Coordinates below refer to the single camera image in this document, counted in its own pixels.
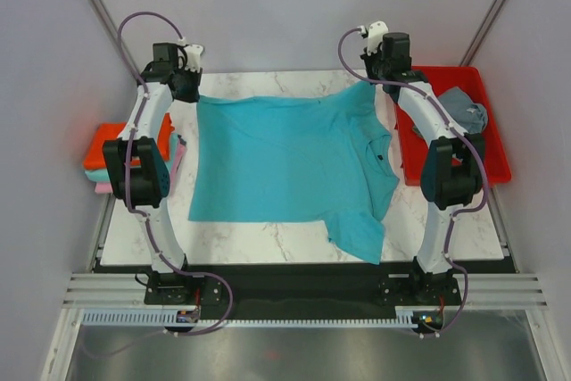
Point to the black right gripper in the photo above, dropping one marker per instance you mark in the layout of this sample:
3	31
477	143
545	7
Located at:
368	60

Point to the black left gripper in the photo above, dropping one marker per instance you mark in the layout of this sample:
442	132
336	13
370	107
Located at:
195	78

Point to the teal t shirt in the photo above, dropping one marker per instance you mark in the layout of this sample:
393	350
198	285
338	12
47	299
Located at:
293	160
177	150

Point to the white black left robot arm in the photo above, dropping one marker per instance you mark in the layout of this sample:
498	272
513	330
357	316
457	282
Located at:
138	174

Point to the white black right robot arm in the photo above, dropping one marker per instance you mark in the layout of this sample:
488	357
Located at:
453	179

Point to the red plastic bin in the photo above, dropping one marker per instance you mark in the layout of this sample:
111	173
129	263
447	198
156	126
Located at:
413	147

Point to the grey t shirt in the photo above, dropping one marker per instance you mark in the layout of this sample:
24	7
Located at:
471	116

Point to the folded red t shirt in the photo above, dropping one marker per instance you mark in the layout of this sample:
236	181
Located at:
94	159

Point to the folded teal t shirt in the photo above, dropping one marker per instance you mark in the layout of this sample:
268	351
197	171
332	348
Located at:
177	150

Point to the folded pink t shirt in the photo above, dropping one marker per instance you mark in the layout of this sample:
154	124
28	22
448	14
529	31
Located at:
106	188

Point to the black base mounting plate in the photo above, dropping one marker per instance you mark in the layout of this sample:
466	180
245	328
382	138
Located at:
334	270

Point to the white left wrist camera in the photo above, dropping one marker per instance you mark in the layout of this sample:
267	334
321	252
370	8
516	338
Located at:
192	55

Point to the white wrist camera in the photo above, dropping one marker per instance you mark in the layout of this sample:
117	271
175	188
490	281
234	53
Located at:
192	55
373	34

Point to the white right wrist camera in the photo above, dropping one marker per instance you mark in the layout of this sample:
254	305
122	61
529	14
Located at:
373	34

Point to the aluminium frame rail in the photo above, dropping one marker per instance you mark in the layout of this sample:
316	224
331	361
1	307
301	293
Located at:
476	291

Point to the grey slotted cable duct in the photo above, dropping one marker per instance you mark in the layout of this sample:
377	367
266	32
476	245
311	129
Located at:
253	315

